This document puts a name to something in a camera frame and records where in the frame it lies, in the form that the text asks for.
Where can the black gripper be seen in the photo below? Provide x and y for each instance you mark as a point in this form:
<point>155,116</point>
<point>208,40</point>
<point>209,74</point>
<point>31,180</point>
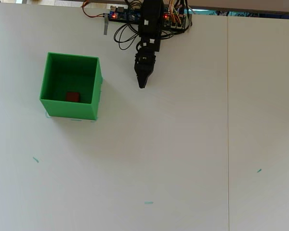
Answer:
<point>149,48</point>

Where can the gray tape strip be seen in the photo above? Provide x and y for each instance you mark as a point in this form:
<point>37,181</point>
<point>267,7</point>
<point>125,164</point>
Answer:
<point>106,24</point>

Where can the teal patterned cloth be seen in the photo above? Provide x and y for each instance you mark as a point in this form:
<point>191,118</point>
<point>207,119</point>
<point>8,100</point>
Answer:
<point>243,14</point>

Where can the green plastic bin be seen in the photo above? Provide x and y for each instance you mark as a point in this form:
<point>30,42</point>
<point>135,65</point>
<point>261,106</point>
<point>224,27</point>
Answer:
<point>69,110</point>

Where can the circuit board with blue parts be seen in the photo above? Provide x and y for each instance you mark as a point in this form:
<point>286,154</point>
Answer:
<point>125,16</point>

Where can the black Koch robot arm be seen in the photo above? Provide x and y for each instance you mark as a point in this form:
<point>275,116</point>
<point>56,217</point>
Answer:
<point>151,14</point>

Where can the red block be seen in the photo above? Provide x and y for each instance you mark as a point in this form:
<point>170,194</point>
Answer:
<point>73,97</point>

